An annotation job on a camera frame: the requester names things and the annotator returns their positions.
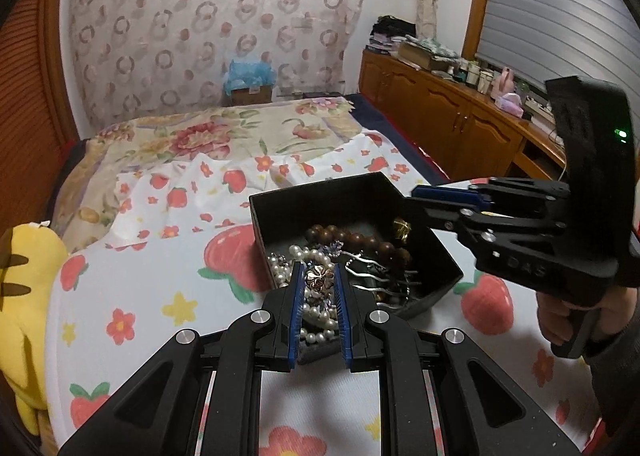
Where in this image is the blue bag on box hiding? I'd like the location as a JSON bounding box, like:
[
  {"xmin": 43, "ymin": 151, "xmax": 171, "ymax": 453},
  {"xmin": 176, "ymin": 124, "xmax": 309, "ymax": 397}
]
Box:
[{"xmin": 224, "ymin": 60, "xmax": 277, "ymax": 105}]

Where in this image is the pink container on sideboard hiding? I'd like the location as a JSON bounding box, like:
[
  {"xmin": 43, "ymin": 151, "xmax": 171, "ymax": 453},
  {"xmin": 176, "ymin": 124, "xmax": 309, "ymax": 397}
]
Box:
[{"xmin": 496, "ymin": 92, "xmax": 524, "ymax": 118}]

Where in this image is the person's right hand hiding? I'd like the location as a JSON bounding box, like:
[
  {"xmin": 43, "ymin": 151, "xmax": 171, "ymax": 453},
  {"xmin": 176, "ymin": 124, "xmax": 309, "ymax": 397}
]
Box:
[{"xmin": 534, "ymin": 285, "xmax": 640, "ymax": 347}]

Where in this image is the window roller blind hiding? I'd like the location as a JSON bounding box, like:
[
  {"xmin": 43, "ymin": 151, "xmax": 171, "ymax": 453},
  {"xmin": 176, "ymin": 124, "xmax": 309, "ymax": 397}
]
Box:
[{"xmin": 477, "ymin": 0, "xmax": 639, "ymax": 108}]

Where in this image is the strawberry print white sheet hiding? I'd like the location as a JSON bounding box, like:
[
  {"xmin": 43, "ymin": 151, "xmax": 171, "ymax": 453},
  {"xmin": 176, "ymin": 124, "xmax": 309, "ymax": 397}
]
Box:
[{"xmin": 46, "ymin": 130, "xmax": 598, "ymax": 446}]

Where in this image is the wooden sideboard cabinet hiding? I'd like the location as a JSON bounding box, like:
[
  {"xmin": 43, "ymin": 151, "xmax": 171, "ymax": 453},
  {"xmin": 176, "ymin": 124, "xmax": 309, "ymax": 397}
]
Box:
[{"xmin": 359, "ymin": 50, "xmax": 565, "ymax": 181}]

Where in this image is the folded clothes pile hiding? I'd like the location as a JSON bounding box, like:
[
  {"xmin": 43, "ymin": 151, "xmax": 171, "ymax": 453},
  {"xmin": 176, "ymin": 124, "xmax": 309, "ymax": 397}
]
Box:
[{"xmin": 366, "ymin": 16, "xmax": 460, "ymax": 71}]

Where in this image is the silver purple brooch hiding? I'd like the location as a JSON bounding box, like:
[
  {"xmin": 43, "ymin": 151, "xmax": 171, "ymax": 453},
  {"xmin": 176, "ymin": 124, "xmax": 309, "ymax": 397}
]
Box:
[{"xmin": 303, "ymin": 241, "xmax": 344, "ymax": 308}]

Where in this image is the floral bed quilt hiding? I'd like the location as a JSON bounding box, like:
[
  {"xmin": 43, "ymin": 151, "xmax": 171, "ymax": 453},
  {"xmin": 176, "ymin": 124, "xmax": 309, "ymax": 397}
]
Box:
[{"xmin": 52, "ymin": 97, "xmax": 362, "ymax": 251}]

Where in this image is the brown louvered wardrobe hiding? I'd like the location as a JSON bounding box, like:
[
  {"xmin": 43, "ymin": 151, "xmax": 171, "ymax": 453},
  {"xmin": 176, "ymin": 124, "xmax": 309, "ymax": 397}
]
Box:
[{"xmin": 1, "ymin": 0, "xmax": 79, "ymax": 230}]

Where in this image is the circle pattern lace curtain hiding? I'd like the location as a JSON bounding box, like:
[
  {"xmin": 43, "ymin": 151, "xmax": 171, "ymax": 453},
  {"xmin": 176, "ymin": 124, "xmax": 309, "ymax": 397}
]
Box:
[{"xmin": 70, "ymin": 0, "xmax": 363, "ymax": 128}]

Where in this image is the white pearl necklace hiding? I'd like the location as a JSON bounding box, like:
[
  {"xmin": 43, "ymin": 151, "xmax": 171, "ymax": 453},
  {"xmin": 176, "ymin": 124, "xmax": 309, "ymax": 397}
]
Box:
[{"xmin": 266, "ymin": 244, "xmax": 342, "ymax": 345}]

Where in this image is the black jewelry box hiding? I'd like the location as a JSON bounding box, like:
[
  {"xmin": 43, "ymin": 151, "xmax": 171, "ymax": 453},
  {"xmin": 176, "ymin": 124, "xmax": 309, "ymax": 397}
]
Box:
[{"xmin": 250, "ymin": 173, "xmax": 463, "ymax": 364}]

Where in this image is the yellow plush toy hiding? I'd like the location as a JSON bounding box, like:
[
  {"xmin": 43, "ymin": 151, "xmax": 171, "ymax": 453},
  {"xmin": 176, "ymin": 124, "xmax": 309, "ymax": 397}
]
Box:
[{"xmin": 1, "ymin": 222, "xmax": 67, "ymax": 436}]

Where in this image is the brown wooden bead bracelet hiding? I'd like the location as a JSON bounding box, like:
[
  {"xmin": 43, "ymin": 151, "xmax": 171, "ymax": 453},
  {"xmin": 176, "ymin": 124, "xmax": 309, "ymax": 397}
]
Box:
[{"xmin": 304, "ymin": 222, "xmax": 412, "ymax": 263}]

